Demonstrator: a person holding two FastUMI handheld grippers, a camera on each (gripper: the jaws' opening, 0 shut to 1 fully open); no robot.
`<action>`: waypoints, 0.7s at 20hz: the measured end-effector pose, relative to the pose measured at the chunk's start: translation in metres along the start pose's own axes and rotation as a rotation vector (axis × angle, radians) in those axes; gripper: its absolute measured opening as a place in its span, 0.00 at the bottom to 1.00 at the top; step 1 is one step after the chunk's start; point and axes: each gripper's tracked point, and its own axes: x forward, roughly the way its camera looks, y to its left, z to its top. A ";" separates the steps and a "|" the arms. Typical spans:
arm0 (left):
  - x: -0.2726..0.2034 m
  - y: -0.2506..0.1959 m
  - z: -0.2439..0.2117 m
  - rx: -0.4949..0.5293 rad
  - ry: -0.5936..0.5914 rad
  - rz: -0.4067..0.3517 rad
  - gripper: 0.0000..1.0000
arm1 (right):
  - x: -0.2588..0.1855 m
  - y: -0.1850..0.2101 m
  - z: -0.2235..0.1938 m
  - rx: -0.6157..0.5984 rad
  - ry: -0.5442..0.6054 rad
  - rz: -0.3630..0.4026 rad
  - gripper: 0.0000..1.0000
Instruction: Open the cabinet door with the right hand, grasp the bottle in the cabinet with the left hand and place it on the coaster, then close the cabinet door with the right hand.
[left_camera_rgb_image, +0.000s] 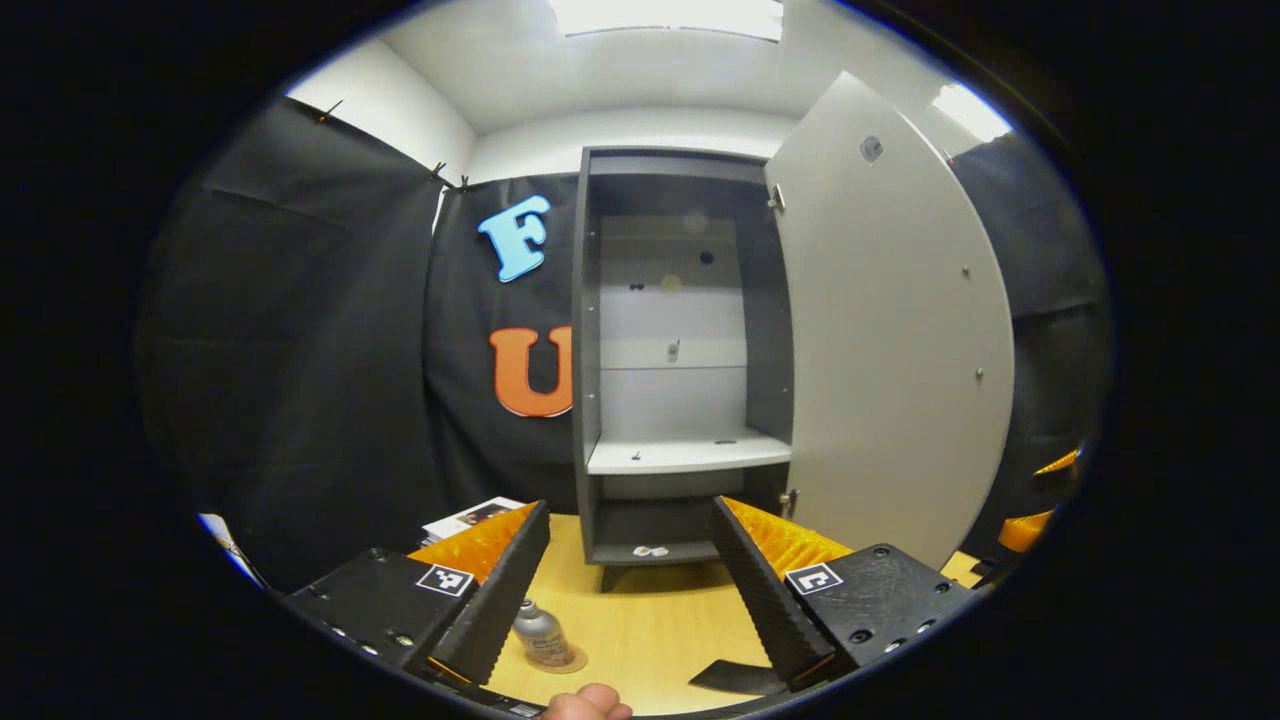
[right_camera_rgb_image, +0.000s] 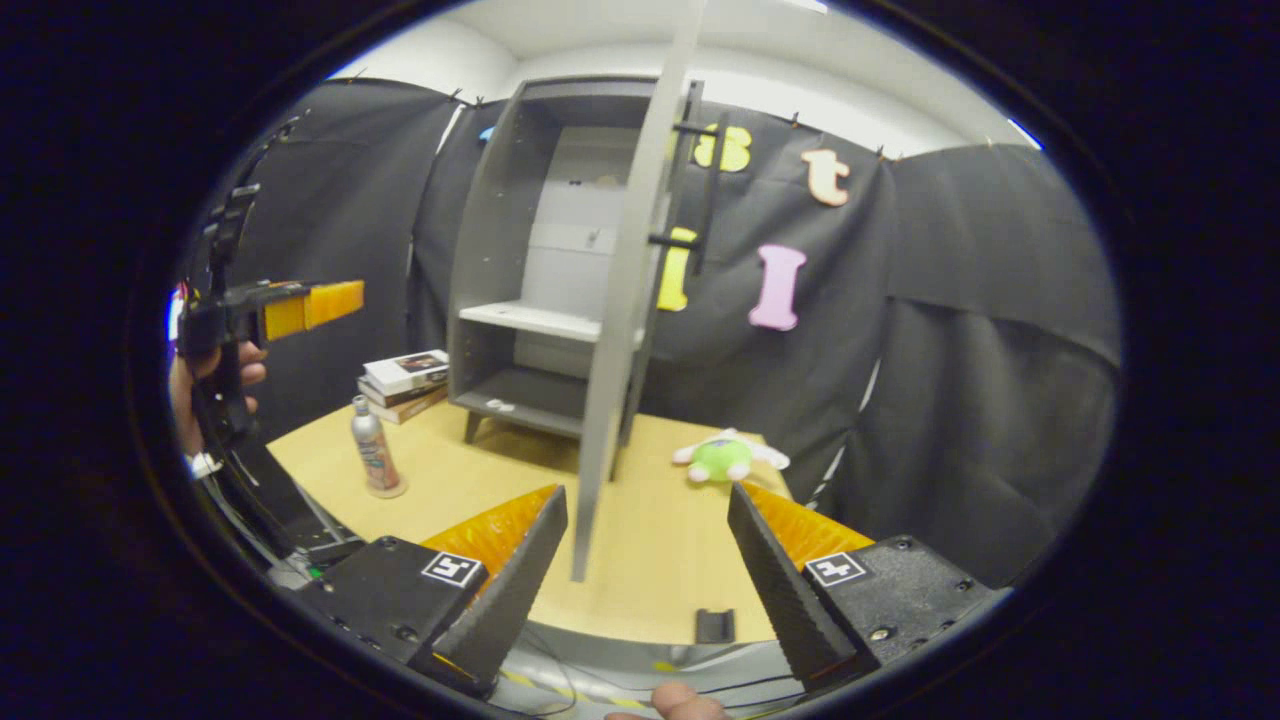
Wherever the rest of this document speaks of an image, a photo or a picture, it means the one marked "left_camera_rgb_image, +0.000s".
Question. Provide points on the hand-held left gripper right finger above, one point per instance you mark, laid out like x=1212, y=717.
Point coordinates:
x=760, y=600

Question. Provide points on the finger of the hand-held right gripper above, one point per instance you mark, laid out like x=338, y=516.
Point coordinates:
x=1060, y=463
x=1025, y=532

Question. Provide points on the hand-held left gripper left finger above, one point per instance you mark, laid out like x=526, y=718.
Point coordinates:
x=505, y=600

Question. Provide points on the silver bottle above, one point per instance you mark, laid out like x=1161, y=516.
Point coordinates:
x=540, y=630

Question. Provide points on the light grey cabinet door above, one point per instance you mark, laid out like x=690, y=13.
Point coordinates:
x=890, y=350

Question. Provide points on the light grey cabinet shelf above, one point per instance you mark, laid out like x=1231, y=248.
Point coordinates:
x=680, y=455

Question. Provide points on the printed paper booklet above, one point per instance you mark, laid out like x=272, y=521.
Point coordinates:
x=470, y=517

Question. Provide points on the black backdrop cloth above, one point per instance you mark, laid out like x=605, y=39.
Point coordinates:
x=300, y=350

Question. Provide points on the ceiling light panel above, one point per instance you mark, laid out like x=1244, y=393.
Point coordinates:
x=968, y=112
x=670, y=15

